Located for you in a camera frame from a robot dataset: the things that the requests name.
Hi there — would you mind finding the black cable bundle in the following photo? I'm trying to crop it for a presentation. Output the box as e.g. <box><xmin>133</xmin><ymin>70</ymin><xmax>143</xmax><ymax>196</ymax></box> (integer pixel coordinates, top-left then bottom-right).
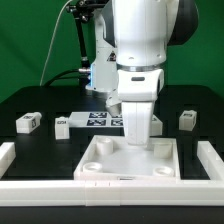
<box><xmin>44</xmin><ymin>68</ymin><xmax>92</xmax><ymax>88</ymax></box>

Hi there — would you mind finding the white marker plate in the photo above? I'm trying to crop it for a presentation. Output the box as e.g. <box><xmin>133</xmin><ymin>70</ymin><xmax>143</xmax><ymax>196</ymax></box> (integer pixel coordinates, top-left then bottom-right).
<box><xmin>69</xmin><ymin>111</ymin><xmax>123</xmax><ymax>128</ymax></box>

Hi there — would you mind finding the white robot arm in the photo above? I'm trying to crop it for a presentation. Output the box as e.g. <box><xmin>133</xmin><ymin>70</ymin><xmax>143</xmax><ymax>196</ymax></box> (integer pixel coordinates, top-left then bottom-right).
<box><xmin>85</xmin><ymin>0</ymin><xmax>198</xmax><ymax>146</ymax></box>

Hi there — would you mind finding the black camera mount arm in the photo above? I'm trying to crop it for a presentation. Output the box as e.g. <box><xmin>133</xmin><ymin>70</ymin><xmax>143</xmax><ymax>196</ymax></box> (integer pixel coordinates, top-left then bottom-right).
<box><xmin>66</xmin><ymin>0</ymin><xmax>109</xmax><ymax>68</ymax></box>

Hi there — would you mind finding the white cable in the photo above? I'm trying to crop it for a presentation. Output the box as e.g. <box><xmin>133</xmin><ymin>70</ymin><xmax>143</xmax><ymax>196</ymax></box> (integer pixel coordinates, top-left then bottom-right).
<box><xmin>39</xmin><ymin>0</ymin><xmax>73</xmax><ymax>87</ymax></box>

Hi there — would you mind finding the white square tabletop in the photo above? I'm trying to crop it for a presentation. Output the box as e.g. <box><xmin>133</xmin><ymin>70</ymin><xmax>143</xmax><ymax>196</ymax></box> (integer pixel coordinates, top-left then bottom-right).
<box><xmin>74</xmin><ymin>135</ymin><xmax>180</xmax><ymax>180</ymax></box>

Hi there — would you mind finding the white U-shaped fence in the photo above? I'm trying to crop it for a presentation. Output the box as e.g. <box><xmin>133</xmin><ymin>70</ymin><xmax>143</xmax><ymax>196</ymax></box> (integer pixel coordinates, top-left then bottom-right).
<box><xmin>0</xmin><ymin>141</ymin><xmax>224</xmax><ymax>207</ymax></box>

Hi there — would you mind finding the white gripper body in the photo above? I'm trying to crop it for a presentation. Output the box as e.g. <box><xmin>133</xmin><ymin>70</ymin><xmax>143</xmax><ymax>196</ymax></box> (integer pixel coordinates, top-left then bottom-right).
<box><xmin>118</xmin><ymin>69</ymin><xmax>164</xmax><ymax>146</ymax></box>

